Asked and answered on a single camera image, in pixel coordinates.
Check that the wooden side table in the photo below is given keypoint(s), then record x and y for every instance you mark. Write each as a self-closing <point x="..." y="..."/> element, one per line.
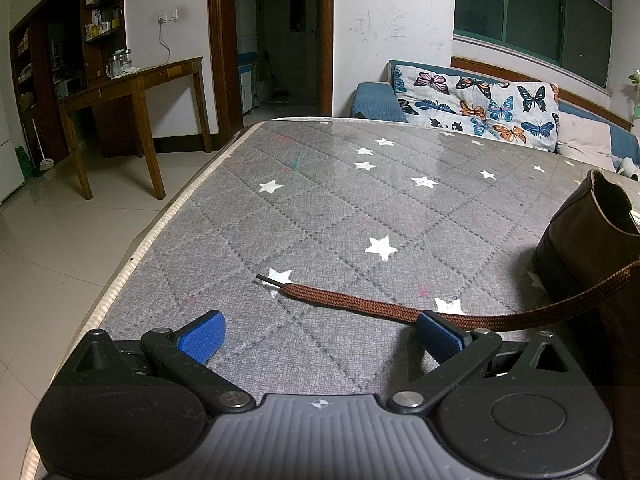
<point x="125" y="77"/>

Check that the blue cabinet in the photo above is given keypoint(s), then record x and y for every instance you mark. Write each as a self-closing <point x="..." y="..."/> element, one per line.
<point x="247" y="90"/>

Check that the wooden shelf cabinet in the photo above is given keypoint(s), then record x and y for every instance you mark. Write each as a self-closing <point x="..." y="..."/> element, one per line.
<point x="90" y="25"/>

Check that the grey star-print table cover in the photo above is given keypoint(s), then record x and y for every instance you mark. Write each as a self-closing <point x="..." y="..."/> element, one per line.
<point x="325" y="200"/>

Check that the black and white plush toy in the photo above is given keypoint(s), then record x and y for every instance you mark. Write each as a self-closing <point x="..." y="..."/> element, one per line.
<point x="629" y="167"/>

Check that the brown shoelace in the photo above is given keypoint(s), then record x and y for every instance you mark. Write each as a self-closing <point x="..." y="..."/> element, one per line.
<point x="350" y="301"/>

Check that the blue sofa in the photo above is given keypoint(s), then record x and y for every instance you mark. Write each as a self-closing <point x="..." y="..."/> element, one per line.
<point x="375" y="100"/>

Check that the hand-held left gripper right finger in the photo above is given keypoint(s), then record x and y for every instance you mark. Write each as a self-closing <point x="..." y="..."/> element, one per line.
<point x="440" y="337"/>

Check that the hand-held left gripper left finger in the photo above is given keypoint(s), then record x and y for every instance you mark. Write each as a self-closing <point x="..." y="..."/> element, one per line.
<point x="205" y="335"/>

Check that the beige cushion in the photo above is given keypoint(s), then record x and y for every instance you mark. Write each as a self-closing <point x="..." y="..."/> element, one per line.
<point x="585" y="140"/>

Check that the butterfly print cushion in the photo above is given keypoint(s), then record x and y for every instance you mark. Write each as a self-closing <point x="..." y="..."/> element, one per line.
<point x="475" y="105"/>

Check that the brown leather shoe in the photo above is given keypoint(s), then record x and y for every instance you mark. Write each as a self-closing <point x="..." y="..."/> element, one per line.
<point x="575" y="240"/>

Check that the paper pinwheel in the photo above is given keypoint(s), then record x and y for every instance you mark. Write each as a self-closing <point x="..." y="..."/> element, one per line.
<point x="635" y="80"/>

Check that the green-framed window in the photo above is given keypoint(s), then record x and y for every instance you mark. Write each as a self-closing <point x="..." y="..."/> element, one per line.
<point x="500" y="10"/>

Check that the clear glass jug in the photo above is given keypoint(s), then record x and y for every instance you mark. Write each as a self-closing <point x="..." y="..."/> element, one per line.
<point x="117" y="65"/>

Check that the brown wooden door frame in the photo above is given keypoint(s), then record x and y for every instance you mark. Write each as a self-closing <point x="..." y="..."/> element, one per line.
<point x="220" y="60"/>

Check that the white wall socket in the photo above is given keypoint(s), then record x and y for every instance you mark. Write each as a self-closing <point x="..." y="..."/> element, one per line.
<point x="167" y="15"/>

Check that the white broom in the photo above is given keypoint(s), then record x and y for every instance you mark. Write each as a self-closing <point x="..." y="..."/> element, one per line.
<point x="47" y="164"/>

